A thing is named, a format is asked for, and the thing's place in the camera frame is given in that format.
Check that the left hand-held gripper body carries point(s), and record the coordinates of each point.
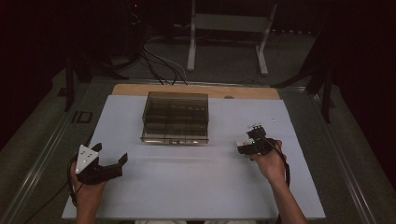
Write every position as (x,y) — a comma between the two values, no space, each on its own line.
(84,160)

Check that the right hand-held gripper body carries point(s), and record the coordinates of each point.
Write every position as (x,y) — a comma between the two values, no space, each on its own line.
(257,146)

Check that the smoked transparent drawer box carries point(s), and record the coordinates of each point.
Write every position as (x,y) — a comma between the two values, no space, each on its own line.
(176,99)

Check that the person's right hand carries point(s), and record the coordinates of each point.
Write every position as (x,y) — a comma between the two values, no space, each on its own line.
(274,165)

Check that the person's left hand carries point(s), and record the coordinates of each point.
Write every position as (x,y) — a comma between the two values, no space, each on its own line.
(88,196)

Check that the black floor stand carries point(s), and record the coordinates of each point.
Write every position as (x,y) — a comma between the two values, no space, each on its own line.
(70,87)
(326,93)

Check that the row of small trinkets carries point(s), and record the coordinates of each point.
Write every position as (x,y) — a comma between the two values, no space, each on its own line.
(194,109)

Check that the white table board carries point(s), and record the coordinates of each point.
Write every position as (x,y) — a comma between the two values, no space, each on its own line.
(186,180)

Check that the white metal stand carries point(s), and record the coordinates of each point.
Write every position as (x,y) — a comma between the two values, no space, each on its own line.
(191,46)

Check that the dark equipment rack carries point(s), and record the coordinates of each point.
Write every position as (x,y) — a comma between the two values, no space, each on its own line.
(124,28)

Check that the aluminium rail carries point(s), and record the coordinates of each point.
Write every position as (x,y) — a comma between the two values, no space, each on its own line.
(37,171)
(345,174)

